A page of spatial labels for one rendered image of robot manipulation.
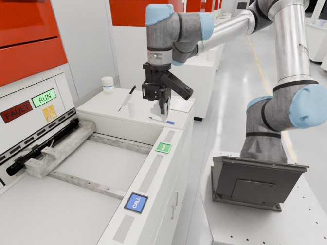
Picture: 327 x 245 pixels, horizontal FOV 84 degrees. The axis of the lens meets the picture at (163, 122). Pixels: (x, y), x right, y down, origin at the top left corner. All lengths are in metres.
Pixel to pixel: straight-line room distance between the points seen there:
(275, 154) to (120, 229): 0.52
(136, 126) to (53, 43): 0.51
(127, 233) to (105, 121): 0.64
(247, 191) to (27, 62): 0.94
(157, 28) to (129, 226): 0.53
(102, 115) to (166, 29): 0.64
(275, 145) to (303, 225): 0.30
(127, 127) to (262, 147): 0.64
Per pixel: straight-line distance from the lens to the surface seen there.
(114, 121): 1.01
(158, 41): 0.54
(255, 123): 0.72
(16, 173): 0.99
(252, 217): 0.80
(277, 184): 0.74
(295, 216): 0.87
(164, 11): 0.53
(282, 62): 0.70
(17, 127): 0.95
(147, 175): 0.66
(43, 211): 0.87
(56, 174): 0.92
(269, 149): 0.70
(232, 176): 0.69
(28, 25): 0.90
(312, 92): 0.63
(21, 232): 0.85
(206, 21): 0.58
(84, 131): 1.07
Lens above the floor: 1.46
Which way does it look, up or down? 33 degrees down
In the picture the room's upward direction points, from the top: straight up
